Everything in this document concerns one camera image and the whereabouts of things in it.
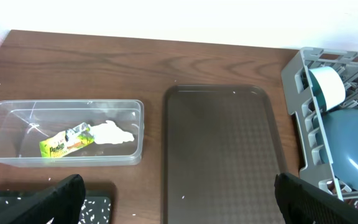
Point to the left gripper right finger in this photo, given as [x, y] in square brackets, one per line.
[300, 202]

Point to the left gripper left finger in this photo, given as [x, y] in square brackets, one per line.
[60, 203]

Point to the silver foil wrapper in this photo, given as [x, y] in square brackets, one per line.
[66, 142]

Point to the white paper napkin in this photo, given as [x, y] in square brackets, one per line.
[109, 133]

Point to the dark blue plate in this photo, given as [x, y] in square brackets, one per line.
[341, 129]

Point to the light blue rice bowl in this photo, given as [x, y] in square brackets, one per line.
[327, 87]

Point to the grey dishwasher rack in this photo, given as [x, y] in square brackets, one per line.
[303, 104]

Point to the spilled white rice pile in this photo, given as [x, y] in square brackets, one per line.
[95, 209]

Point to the black plastic bin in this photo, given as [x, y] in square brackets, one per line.
[106, 189]

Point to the clear plastic bin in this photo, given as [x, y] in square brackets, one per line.
[23, 124]

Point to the dark brown serving tray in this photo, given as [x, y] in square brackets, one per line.
[221, 154]

